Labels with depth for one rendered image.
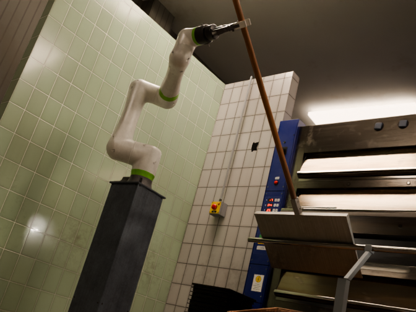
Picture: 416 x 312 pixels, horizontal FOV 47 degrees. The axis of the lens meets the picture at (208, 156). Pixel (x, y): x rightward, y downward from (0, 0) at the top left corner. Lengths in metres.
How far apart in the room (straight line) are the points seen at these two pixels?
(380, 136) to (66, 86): 1.95
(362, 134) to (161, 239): 1.56
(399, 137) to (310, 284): 1.02
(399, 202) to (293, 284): 0.78
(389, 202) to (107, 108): 1.84
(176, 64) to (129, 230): 0.85
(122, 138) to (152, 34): 1.25
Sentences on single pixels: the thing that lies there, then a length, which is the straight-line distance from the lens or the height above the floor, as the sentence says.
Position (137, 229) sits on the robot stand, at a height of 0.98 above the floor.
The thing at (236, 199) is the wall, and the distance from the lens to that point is 3.50.
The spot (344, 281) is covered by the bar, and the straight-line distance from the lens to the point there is 2.22.
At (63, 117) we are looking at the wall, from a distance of 3.06.
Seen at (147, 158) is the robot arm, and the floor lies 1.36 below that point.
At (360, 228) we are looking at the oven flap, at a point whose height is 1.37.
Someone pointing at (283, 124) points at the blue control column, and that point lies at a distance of 3.52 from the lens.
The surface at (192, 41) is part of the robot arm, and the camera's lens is 2.49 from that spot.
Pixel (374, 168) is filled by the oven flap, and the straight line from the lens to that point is 3.05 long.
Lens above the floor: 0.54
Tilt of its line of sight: 21 degrees up
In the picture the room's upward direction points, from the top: 15 degrees clockwise
